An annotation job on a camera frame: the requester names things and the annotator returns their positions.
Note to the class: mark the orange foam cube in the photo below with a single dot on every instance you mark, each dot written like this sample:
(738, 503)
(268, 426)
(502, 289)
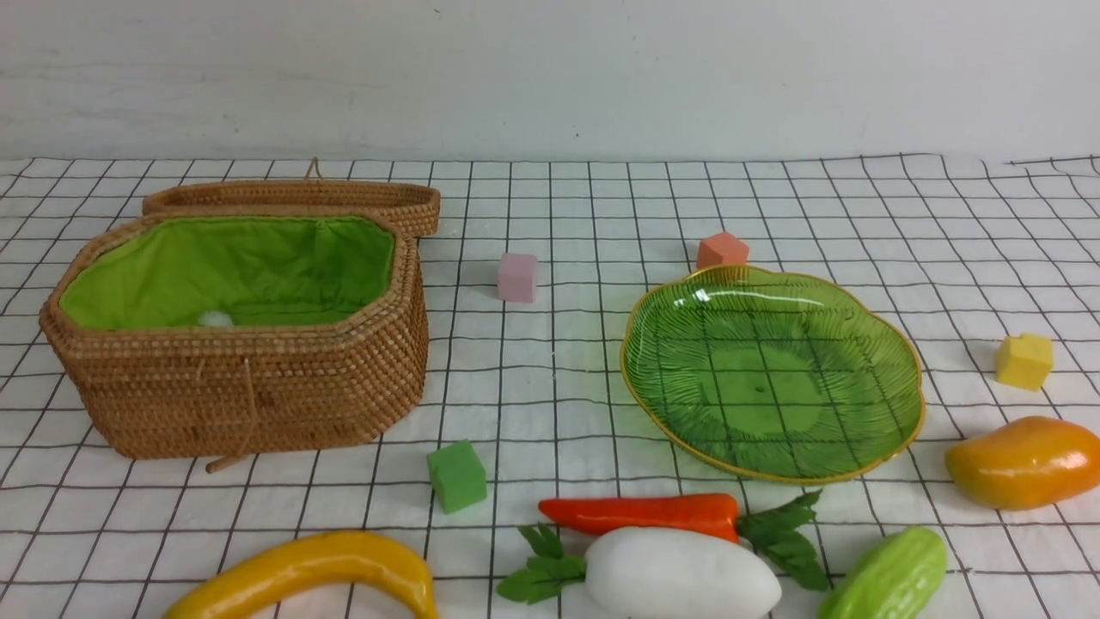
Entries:
(720, 249)

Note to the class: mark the pink foam cube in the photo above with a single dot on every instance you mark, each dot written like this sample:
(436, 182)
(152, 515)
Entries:
(518, 278)

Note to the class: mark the woven rattan basket green lining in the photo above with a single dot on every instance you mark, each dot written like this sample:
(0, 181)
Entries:
(224, 332)

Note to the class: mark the yellow foam cube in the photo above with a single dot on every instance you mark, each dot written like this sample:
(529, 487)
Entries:
(1024, 361)

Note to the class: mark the woven rattan basket lid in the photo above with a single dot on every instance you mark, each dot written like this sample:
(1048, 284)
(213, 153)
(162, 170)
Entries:
(412, 209)

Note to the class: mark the black white checkered tablecloth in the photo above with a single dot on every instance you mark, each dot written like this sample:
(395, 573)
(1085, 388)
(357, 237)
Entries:
(957, 254)

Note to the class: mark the green glass leaf plate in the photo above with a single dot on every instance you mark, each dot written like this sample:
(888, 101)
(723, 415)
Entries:
(776, 376)

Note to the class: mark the orange carrot with leaves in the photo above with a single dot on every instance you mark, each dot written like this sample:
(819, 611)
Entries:
(774, 533)

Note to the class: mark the green foam cube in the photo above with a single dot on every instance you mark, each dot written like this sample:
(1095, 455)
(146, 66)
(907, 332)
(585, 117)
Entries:
(457, 476)

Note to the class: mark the orange yellow mango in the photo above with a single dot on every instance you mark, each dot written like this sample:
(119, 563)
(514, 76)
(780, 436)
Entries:
(1028, 464)

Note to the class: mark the yellow banana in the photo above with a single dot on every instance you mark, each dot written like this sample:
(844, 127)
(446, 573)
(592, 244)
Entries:
(351, 557)

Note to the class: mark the white radish with leaves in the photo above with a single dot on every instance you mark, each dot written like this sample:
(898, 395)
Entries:
(648, 573)

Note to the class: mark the green cucumber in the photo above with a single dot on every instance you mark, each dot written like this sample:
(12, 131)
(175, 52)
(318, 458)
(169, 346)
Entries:
(895, 579)

